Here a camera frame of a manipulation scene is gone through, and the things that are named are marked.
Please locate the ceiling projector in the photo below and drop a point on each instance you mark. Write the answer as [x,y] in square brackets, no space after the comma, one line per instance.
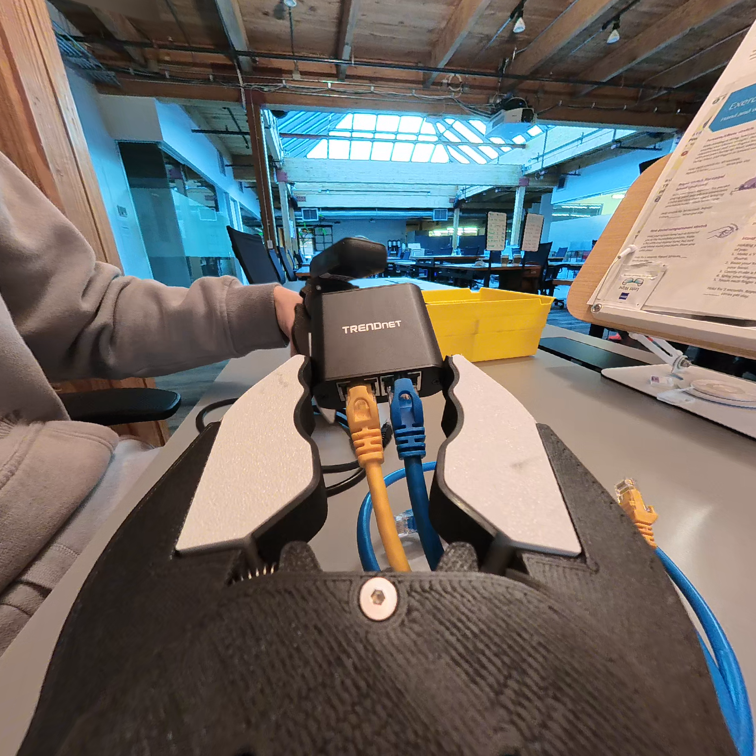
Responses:
[512,123]

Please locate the printed instruction sheet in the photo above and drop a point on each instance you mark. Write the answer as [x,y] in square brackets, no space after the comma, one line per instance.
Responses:
[703,236]

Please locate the ceiling skylight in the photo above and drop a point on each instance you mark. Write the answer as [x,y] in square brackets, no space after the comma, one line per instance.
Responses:
[401,139]

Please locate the black chair armrest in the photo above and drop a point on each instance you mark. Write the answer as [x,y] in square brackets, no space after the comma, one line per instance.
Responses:
[118,406]

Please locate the person's left forearm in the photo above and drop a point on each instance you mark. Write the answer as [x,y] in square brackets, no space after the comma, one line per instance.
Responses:
[177,325]

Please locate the yellow plastic bin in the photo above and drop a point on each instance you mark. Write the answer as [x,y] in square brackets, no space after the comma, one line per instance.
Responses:
[490,325]

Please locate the wooden document stand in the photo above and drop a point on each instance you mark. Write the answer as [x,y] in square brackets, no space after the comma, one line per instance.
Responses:
[608,248]

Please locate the wooden column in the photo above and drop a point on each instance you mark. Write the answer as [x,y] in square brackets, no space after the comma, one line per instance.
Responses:
[53,118]

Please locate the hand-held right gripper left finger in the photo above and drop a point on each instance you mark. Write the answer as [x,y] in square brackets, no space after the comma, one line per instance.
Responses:
[254,460]

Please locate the ceiling track light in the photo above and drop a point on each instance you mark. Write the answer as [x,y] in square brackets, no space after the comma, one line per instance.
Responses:
[519,23]
[613,34]

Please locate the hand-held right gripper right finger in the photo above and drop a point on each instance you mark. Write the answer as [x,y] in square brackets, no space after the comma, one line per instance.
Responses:
[508,466]

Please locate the person's grey trousers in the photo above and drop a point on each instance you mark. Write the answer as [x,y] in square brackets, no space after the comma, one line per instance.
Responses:
[127,472]

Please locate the person's left hand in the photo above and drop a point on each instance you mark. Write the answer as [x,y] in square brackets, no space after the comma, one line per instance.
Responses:
[286,310]

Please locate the grey desk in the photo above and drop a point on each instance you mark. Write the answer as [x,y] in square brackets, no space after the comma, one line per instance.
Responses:
[590,425]

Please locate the black office chair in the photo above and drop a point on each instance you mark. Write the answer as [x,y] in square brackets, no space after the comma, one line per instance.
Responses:
[254,257]

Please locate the person in grey clothes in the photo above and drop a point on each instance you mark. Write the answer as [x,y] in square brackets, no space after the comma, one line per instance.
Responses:
[29,472]

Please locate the black network switch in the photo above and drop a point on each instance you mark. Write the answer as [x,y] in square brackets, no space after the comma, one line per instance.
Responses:
[372,342]

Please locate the small wipe packet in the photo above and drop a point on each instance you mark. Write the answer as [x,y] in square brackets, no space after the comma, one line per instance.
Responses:
[638,286]

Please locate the white standing board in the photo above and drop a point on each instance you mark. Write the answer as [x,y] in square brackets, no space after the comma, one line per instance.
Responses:
[533,231]
[496,230]

